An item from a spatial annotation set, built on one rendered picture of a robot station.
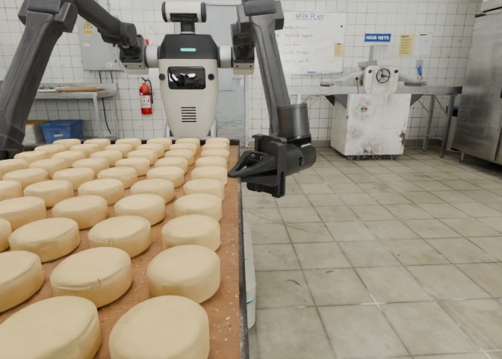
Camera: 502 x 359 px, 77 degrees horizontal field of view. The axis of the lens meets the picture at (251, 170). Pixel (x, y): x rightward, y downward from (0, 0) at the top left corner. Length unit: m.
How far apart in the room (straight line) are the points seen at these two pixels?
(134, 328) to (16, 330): 0.06
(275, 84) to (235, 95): 4.16
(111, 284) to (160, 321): 0.06
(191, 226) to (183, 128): 1.05
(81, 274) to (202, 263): 0.08
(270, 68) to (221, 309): 0.60
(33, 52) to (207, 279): 0.75
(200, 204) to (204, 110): 0.99
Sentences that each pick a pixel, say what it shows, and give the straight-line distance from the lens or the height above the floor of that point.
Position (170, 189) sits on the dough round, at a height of 0.92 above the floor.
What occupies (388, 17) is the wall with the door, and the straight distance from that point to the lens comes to 5.42.
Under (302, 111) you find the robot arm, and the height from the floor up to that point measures 0.99.
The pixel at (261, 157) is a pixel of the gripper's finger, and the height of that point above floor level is 0.92.
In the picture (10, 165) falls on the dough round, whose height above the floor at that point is 0.92.
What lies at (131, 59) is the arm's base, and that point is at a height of 1.12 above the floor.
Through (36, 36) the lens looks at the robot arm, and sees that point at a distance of 0.91.
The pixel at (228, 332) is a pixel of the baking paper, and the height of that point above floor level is 0.90.
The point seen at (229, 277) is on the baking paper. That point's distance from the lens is 0.25.
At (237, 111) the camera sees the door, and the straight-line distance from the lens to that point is 4.89.
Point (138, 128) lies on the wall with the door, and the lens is 5.07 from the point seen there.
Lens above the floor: 1.05
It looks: 16 degrees down
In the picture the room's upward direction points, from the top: straight up
